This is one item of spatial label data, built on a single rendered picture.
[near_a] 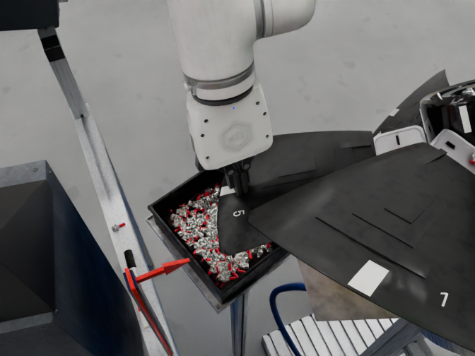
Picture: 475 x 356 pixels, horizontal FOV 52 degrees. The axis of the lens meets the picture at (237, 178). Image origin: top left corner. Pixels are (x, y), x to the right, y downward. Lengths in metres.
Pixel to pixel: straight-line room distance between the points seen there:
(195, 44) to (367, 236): 0.26
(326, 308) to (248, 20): 0.43
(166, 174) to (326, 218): 1.60
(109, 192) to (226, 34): 0.52
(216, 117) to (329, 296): 0.32
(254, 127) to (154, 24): 1.98
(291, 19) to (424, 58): 2.00
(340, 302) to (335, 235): 0.35
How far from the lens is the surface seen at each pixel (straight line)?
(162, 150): 2.03
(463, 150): 0.57
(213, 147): 0.60
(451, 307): 0.37
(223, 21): 0.51
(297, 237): 0.38
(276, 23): 0.53
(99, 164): 1.00
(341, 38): 2.50
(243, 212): 0.67
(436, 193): 0.47
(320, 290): 0.74
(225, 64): 0.53
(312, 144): 0.70
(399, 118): 0.91
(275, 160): 0.70
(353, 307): 0.74
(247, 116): 0.59
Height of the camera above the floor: 1.66
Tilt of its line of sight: 59 degrees down
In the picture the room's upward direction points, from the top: straight up
